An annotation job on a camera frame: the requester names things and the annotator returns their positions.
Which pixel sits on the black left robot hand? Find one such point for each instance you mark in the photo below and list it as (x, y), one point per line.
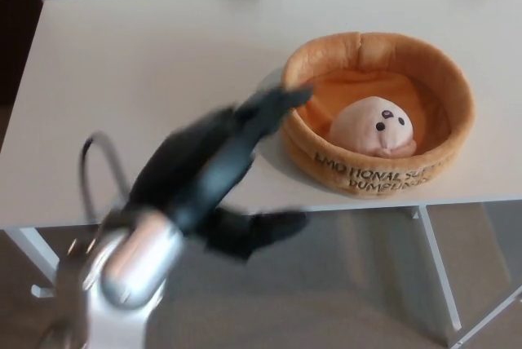
(195, 178)

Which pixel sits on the cream plush dumpling toy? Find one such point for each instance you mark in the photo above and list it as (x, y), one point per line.
(367, 129)

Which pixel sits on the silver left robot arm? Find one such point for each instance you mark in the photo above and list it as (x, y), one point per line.
(130, 267)

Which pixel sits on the orange plush round plate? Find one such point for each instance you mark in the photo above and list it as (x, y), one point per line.
(444, 92)

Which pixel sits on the dark wooden furniture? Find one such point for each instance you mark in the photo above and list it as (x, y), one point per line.
(16, 35)

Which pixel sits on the white table leg frame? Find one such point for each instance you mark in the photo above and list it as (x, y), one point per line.
(36, 251)
(438, 275)

